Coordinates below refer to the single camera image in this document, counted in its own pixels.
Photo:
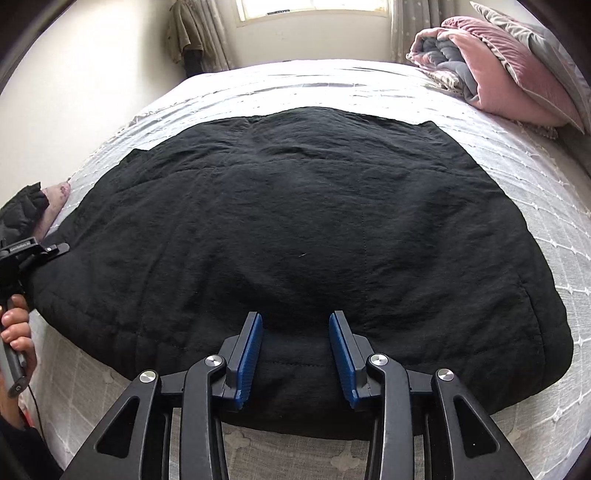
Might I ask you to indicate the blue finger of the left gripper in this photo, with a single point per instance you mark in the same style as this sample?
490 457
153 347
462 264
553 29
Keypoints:
54 251

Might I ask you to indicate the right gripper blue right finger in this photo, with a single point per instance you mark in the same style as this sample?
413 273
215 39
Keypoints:
460 439

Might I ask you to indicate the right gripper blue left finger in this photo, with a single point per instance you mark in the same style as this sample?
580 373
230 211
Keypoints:
132 439

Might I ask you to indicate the long black quilted coat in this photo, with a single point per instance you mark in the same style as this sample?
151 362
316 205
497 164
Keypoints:
296 215

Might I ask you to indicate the bright bedroom window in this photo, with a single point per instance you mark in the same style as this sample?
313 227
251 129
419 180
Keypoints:
255 9

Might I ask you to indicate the person's left hand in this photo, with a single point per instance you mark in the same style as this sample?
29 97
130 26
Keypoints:
16 331

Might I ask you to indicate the black puffer jacket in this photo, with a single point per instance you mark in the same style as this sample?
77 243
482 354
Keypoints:
21 214

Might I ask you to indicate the pink floral pillow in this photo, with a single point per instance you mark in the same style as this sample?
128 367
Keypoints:
57 196

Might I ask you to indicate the hanging brown jacket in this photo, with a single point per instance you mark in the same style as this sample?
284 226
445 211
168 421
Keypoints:
183 40

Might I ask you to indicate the left grey curtain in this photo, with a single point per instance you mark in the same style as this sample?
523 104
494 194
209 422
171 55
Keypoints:
216 55

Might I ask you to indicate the grey curtain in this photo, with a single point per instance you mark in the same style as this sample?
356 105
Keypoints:
216 55
408 17

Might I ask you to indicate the pink velvet pillow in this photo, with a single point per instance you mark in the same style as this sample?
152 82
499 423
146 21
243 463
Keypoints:
537 78

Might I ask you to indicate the folded pink grey duvet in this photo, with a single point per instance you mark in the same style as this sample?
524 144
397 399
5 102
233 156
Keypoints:
479 75

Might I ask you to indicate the grey satin pillow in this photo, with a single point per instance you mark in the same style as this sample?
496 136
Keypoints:
547 48

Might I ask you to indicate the right grey curtain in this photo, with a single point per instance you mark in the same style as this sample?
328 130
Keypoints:
408 17

